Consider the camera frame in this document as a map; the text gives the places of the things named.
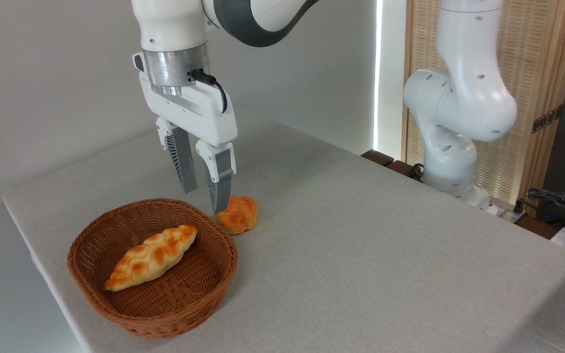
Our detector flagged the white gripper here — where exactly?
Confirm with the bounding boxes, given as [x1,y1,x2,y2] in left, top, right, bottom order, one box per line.
[138,69,238,215]

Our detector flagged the long braided bread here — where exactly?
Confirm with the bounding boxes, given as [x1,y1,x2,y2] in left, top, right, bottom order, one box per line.
[103,224,198,293]

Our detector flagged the round orange bread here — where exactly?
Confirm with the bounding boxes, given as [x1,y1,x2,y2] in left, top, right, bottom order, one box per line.
[215,195,258,235]

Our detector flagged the brown wicker basket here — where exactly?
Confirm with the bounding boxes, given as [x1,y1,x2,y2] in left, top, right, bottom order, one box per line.
[67,198,238,339]

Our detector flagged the dark brown wooden edge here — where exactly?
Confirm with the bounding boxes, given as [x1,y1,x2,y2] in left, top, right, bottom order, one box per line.
[360,150,425,183]

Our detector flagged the grey fabric tablecloth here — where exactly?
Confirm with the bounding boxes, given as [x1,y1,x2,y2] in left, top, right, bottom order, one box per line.
[1,110,565,353]

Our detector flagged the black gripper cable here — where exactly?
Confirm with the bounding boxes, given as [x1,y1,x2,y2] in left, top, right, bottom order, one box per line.
[189,70,228,114]

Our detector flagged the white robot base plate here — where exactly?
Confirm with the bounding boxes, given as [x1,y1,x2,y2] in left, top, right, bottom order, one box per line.
[452,185,501,216]

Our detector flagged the black cable bundle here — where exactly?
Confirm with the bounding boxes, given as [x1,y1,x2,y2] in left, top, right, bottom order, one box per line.
[515,188,565,227]

